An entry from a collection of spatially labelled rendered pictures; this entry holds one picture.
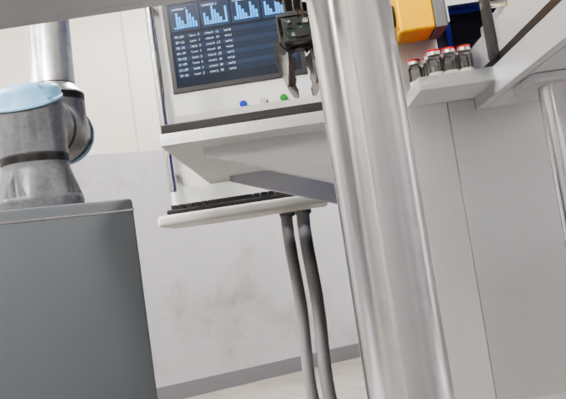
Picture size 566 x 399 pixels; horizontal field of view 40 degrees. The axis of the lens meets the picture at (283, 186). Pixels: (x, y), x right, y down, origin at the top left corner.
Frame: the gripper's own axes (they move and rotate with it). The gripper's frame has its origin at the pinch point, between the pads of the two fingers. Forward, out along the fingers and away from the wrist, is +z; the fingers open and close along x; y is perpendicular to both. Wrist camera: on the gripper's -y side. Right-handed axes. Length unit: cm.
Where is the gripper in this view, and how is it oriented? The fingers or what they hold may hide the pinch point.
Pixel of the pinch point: (305, 93)
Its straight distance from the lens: 150.3
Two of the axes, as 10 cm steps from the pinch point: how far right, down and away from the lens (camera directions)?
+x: 9.9, -1.5, -0.2
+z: 1.5, 9.9, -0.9
